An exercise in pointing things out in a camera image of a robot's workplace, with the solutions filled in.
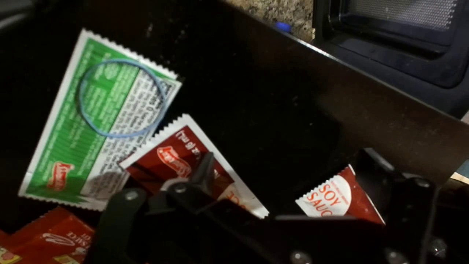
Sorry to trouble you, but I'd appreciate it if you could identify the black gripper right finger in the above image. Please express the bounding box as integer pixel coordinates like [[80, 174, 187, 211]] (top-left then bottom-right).
[[354, 145, 442, 264]]

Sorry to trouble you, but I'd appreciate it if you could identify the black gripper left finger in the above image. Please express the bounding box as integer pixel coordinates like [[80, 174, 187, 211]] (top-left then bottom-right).
[[87, 150, 236, 264]]

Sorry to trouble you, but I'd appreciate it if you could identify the red soy sauce sachet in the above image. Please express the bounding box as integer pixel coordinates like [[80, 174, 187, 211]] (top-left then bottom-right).
[[295, 164, 387, 225]]

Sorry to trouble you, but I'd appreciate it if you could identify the black microwave oven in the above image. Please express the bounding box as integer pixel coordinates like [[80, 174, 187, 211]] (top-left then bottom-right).
[[313, 0, 469, 118], [0, 0, 469, 264]]

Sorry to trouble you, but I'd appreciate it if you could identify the red white-edged sachet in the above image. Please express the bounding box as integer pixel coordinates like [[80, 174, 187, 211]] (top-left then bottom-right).
[[118, 112, 270, 219]]

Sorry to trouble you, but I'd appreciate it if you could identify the green white sachet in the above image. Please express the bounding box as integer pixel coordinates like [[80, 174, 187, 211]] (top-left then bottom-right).
[[18, 27, 184, 212]]

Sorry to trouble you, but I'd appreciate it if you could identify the blue rubber band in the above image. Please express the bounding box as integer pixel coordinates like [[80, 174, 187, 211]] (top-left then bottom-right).
[[75, 57, 168, 140]]

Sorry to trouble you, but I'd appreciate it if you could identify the small blue cap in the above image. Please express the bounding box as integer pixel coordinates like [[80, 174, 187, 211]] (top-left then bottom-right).
[[275, 20, 295, 35]]

